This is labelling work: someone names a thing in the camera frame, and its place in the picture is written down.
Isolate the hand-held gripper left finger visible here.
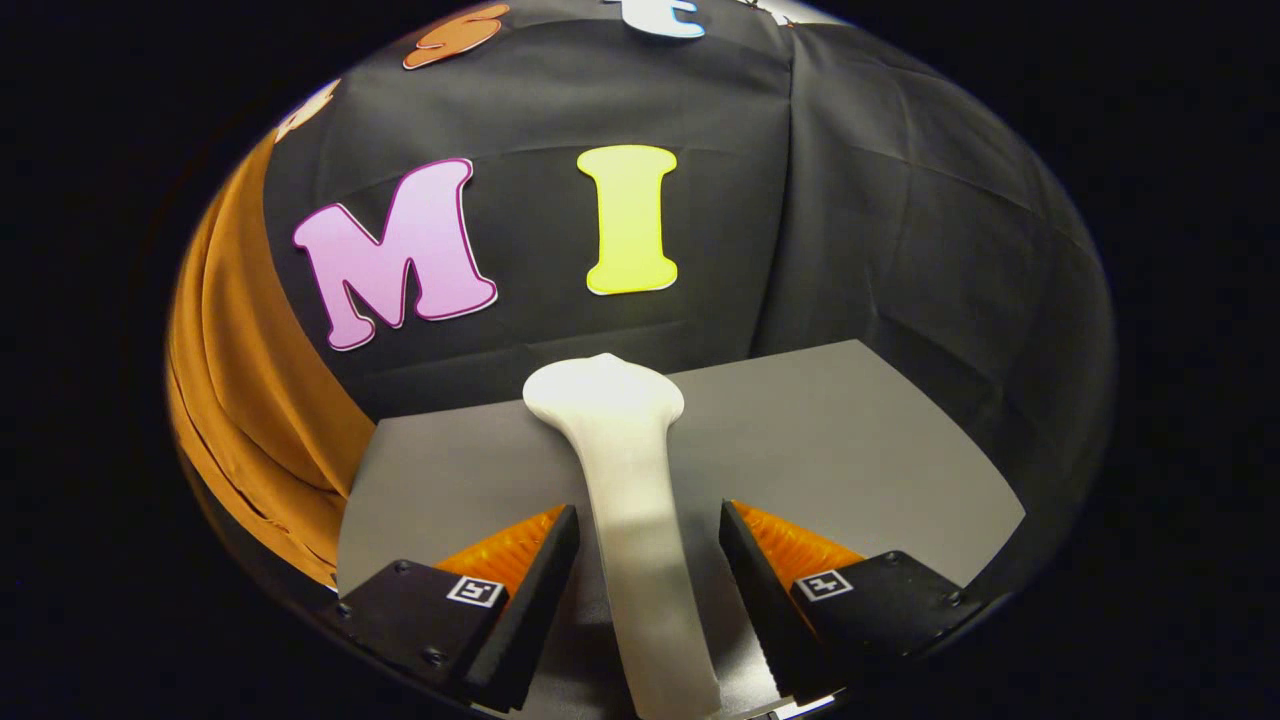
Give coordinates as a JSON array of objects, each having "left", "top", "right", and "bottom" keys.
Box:
[{"left": 335, "top": 505, "right": 581, "bottom": 713}]

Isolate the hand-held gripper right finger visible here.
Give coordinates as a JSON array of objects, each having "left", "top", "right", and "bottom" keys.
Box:
[{"left": 718, "top": 500, "right": 986, "bottom": 701}]

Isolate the white garment steamer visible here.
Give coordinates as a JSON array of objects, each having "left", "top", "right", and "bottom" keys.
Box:
[{"left": 522, "top": 352, "right": 723, "bottom": 720}]

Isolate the brown button shirt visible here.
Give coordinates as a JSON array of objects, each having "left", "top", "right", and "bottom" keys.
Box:
[{"left": 165, "top": 130, "right": 376, "bottom": 589}]

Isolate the grey side table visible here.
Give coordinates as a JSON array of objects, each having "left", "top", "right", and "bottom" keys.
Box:
[{"left": 336, "top": 339, "right": 1027, "bottom": 720}]

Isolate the black backdrop cloth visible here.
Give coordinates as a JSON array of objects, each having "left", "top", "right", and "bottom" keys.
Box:
[{"left": 262, "top": 0, "right": 1119, "bottom": 601}]

